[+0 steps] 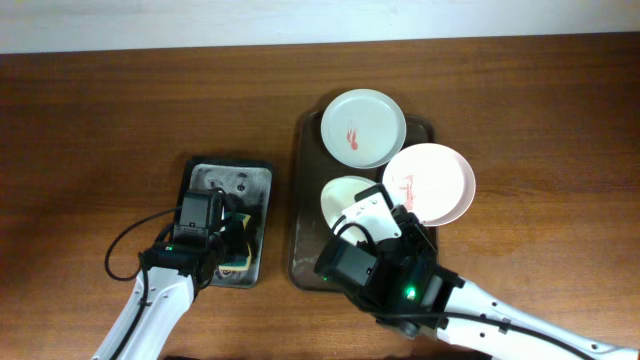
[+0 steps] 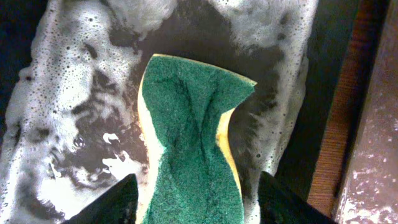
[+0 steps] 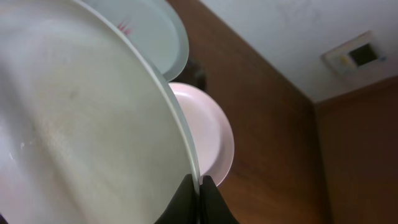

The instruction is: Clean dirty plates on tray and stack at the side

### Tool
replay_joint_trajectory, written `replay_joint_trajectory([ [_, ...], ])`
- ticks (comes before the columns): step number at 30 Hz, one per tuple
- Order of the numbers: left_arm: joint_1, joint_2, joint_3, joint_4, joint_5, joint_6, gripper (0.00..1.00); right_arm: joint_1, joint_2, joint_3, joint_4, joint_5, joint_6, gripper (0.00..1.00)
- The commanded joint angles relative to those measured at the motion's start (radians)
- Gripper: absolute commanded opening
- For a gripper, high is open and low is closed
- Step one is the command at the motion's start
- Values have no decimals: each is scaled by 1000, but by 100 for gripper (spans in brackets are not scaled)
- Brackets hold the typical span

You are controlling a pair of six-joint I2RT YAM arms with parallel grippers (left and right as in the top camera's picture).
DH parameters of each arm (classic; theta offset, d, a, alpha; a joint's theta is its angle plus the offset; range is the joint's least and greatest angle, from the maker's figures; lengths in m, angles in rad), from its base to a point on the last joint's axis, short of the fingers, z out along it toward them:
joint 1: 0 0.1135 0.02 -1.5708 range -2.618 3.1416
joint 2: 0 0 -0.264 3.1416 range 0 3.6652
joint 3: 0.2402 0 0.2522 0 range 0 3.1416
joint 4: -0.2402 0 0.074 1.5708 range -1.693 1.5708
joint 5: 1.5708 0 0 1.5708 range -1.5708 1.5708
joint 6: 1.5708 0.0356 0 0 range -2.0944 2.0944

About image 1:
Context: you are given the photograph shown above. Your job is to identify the yellow green sponge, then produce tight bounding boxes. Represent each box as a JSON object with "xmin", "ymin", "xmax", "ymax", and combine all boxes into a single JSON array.
[{"xmin": 218, "ymin": 212, "xmax": 253, "ymax": 272}]

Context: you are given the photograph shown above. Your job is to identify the pink plate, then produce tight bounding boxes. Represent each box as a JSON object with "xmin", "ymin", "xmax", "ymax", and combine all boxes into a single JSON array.
[{"xmin": 382, "ymin": 143, "xmax": 476, "ymax": 227}]

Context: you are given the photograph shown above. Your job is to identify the cream white plate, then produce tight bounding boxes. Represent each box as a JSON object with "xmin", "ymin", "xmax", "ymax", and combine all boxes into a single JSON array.
[{"xmin": 320, "ymin": 176, "xmax": 386, "ymax": 246}]

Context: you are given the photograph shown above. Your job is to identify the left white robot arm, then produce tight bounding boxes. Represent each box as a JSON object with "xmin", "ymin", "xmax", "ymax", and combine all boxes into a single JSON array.
[{"xmin": 93, "ymin": 195, "xmax": 264, "ymax": 359}]

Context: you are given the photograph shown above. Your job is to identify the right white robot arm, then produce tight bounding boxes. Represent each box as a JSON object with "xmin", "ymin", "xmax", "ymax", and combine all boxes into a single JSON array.
[{"xmin": 358, "ymin": 258, "xmax": 639, "ymax": 360}]

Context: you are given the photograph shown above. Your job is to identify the small black metal tray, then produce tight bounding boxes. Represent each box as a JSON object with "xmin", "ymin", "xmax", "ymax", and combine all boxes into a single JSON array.
[{"xmin": 169, "ymin": 157, "xmax": 273, "ymax": 290}]

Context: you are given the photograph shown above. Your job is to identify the brown plastic serving tray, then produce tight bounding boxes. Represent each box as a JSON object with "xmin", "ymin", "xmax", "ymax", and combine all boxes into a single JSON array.
[{"xmin": 288, "ymin": 109, "xmax": 440, "ymax": 292}]

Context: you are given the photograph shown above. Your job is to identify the light green dirty plate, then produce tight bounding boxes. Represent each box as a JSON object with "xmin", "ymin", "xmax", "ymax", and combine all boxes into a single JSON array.
[{"xmin": 320, "ymin": 89, "xmax": 407, "ymax": 169}]

